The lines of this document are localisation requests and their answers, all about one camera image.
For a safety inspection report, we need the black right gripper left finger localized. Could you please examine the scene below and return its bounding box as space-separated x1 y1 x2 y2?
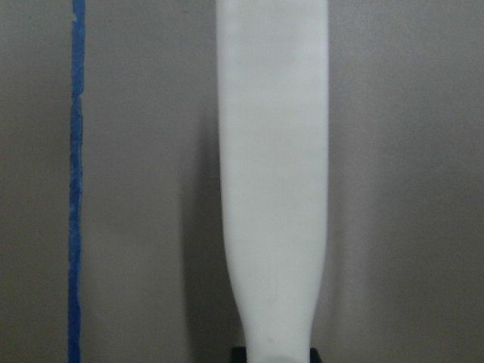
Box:
230 346 247 363

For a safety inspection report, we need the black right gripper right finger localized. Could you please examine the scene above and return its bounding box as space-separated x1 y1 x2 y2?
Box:
309 347 322 363

